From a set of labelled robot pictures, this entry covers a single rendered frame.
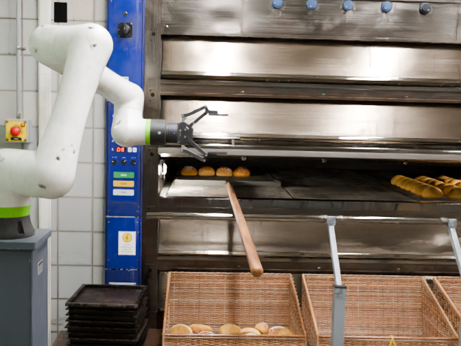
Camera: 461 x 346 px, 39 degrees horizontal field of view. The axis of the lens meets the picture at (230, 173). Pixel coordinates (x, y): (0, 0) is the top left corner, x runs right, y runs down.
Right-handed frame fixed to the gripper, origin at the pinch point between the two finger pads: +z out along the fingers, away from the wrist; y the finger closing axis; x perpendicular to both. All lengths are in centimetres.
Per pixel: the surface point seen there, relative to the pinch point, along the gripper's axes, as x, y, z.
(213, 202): -55, 33, -2
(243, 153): -40.1, 9.4, 9.3
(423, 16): -56, -52, 88
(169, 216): -17.5, 33.1, -19.7
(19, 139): -48, 7, -85
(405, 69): -54, -28, 81
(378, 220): -18, 33, 62
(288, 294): -50, 73, 32
